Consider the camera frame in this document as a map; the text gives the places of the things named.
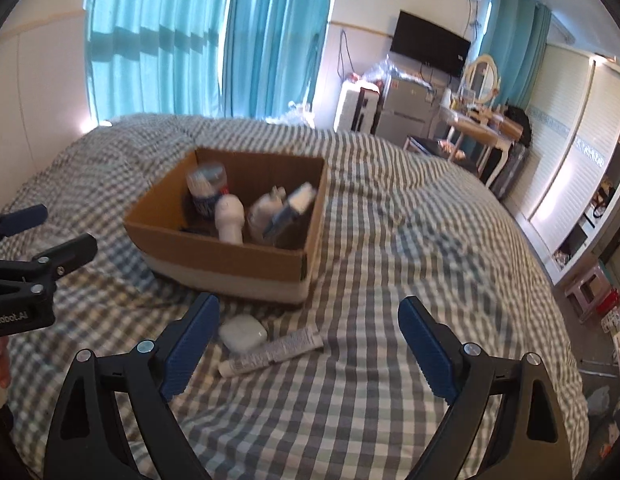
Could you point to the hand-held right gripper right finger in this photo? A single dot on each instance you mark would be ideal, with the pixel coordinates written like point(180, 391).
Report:
point(430, 350)

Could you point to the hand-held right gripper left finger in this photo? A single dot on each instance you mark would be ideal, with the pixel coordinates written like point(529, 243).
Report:
point(190, 345)

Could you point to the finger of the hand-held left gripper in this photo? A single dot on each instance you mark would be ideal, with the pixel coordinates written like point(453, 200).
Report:
point(65, 252)
point(22, 217)

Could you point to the white earbuds case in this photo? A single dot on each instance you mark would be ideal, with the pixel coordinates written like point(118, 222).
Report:
point(242, 332)

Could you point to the brown cardboard box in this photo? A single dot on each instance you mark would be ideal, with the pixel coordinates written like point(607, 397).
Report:
point(215, 267)

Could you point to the white printed tube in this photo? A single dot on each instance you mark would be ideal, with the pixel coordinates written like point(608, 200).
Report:
point(275, 352)

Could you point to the white roll-on bottle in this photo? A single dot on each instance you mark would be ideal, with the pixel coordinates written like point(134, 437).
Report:
point(229, 217)

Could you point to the small white bottle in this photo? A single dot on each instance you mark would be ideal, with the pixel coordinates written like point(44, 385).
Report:
point(262, 215)

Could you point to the clear bottle blue label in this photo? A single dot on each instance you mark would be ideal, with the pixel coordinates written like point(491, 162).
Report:
point(206, 187)

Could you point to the white and blue tube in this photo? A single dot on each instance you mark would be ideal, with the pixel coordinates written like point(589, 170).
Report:
point(295, 205)

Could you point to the person's left hand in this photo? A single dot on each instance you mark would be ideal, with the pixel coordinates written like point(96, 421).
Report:
point(0, 362)

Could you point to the checked blanket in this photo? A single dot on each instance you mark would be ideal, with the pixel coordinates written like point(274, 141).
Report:
point(390, 260)

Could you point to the pink plastic stool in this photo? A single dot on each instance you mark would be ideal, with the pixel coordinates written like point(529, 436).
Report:
point(587, 285)

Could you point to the dark checked suitcase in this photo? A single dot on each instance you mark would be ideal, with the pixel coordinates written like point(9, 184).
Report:
point(510, 170)

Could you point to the wide blue curtain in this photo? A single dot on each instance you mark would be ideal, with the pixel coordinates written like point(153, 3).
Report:
point(155, 45)

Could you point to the white dressing table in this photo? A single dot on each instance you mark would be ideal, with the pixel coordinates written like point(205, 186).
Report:
point(505, 145)

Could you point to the wooden chair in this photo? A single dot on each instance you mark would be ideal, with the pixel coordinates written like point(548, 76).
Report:
point(477, 132)

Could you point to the grey mini fridge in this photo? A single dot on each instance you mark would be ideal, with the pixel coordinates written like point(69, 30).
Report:
point(405, 110)

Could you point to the black bag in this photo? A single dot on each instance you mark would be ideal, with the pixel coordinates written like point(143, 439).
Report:
point(520, 122)

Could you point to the white sliding wardrobe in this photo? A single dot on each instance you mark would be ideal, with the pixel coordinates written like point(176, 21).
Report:
point(565, 135)

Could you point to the clear plastic bag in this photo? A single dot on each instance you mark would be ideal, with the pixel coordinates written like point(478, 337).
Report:
point(295, 112)
point(382, 71)

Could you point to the white suitcase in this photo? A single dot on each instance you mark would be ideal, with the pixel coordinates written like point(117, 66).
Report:
point(350, 107)

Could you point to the oval white mirror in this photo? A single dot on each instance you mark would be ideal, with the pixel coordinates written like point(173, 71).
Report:
point(482, 77)

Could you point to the narrow blue curtain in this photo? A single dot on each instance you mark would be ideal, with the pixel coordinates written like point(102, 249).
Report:
point(275, 40)

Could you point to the black television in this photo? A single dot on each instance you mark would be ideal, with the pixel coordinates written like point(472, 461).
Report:
point(430, 42)

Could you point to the teal curtain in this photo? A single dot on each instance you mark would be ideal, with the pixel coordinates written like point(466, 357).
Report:
point(515, 35)

